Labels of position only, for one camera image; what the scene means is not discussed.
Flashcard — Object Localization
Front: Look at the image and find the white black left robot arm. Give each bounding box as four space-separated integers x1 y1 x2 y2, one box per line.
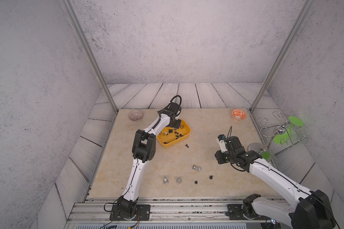
113 101 182 219

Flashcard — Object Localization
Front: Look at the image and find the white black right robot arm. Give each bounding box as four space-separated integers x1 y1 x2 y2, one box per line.
215 135 339 229

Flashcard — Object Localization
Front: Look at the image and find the yellow plastic storage box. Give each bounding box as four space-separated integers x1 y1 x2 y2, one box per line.
157 119 191 148

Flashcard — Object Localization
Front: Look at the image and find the silver chess piece left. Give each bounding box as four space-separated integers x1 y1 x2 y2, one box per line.
163 177 169 185

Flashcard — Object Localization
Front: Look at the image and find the orange patterned ceramic bowl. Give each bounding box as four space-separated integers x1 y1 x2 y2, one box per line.
231 108 247 121

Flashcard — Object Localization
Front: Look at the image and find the purple patterned glass bowl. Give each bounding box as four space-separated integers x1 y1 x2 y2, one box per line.
128 110 144 122

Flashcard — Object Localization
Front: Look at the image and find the green disc metal stand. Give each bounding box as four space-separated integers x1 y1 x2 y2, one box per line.
248 116 308 162

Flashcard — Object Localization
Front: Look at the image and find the metal wire rack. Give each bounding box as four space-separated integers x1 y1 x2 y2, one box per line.
258 111 308 150

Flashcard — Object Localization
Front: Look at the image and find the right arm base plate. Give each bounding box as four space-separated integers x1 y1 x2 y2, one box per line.
225 204 269 221

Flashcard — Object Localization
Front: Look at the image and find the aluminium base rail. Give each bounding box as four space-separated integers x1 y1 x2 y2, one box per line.
63 197 319 229

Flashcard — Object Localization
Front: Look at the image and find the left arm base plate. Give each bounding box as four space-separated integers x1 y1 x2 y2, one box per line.
110 204 151 221

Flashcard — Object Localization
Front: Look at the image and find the left aluminium frame post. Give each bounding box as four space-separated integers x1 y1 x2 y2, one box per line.
60 0 118 113

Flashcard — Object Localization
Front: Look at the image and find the aluminium frame post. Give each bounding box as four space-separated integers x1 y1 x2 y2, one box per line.
249 0 315 113
60 0 118 113

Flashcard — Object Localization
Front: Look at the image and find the right aluminium frame post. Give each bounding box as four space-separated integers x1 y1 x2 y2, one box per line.
249 0 315 113

